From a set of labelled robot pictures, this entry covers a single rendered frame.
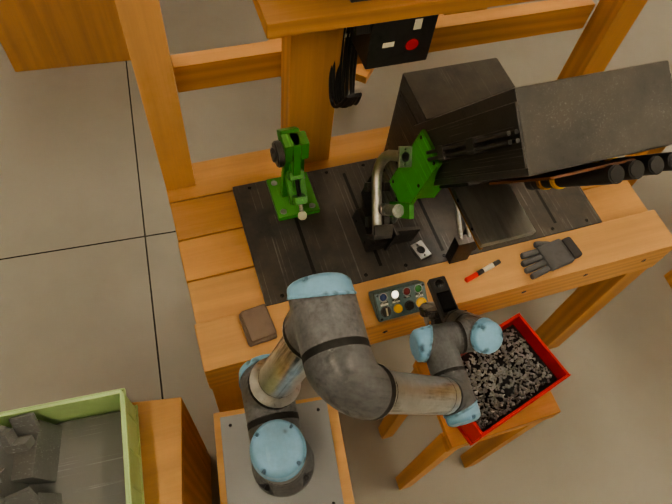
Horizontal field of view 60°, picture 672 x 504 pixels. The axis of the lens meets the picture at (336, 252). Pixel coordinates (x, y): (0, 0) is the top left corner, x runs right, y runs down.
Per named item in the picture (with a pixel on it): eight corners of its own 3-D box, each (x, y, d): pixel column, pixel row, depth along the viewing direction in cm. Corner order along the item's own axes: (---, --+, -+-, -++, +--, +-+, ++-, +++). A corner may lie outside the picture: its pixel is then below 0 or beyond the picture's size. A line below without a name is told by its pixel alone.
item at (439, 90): (487, 176, 191) (525, 101, 162) (402, 195, 184) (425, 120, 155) (464, 135, 199) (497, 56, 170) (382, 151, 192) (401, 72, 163)
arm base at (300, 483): (320, 488, 139) (320, 483, 130) (258, 504, 137) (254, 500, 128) (307, 425, 146) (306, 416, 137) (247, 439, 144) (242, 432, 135)
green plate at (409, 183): (428, 212, 163) (465, 162, 147) (403, 213, 160) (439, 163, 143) (413, 180, 168) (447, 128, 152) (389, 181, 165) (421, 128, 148)
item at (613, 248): (652, 267, 197) (679, 244, 184) (210, 390, 163) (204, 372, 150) (630, 233, 203) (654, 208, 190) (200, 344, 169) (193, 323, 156)
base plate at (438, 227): (599, 225, 187) (602, 221, 186) (266, 308, 163) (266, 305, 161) (539, 128, 207) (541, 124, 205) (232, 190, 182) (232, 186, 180)
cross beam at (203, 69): (582, 28, 189) (596, 4, 181) (178, 93, 159) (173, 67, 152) (575, 18, 191) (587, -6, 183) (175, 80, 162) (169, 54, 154)
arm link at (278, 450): (259, 491, 129) (253, 485, 117) (249, 431, 135) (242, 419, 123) (312, 478, 131) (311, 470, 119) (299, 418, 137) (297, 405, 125)
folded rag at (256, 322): (278, 338, 156) (278, 334, 154) (249, 348, 154) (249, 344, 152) (266, 306, 161) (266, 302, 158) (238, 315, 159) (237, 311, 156)
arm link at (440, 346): (429, 372, 121) (477, 362, 124) (413, 322, 126) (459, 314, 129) (419, 383, 128) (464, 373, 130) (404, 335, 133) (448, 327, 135)
